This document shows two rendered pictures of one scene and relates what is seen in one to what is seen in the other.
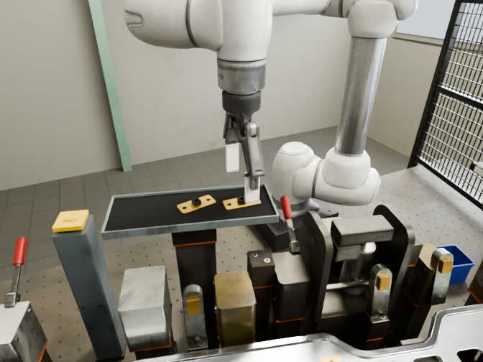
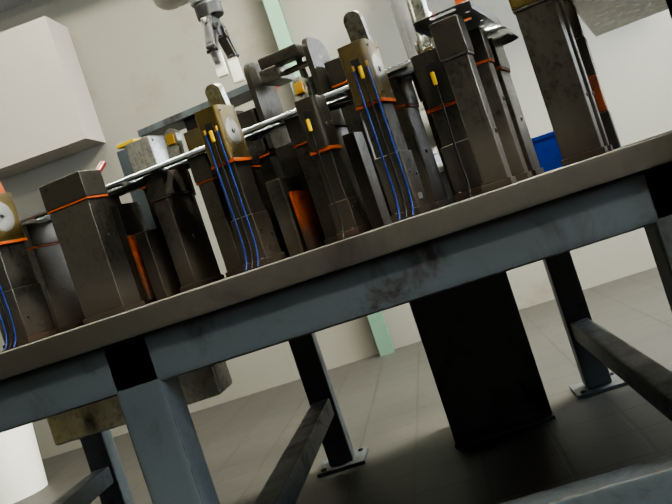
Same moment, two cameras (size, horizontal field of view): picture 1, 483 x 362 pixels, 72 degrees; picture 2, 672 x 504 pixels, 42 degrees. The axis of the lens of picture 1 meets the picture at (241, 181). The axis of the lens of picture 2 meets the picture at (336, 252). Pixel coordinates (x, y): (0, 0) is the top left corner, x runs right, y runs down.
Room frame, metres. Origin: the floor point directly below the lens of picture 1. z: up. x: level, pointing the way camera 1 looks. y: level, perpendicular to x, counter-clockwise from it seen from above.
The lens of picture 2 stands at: (-1.32, -1.33, 0.70)
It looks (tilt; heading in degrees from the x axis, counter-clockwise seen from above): 1 degrees down; 31
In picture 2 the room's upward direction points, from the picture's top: 18 degrees counter-clockwise
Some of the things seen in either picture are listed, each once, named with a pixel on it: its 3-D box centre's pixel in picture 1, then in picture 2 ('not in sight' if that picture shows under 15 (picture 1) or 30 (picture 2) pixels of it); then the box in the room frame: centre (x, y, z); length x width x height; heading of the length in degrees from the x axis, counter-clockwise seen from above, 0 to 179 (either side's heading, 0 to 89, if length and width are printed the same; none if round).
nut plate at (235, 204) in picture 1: (241, 200); not in sight; (0.64, 0.00, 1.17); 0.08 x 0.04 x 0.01; 108
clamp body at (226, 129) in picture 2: not in sight; (236, 188); (0.15, -0.26, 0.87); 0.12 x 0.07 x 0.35; 9
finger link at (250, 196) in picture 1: (251, 187); (219, 63); (0.57, -0.02, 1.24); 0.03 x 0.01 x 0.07; 108
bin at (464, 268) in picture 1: (447, 264); (557, 149); (0.86, -0.72, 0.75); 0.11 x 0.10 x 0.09; 99
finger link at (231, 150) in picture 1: (232, 158); (235, 70); (0.70, 0.02, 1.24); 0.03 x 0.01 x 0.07; 108
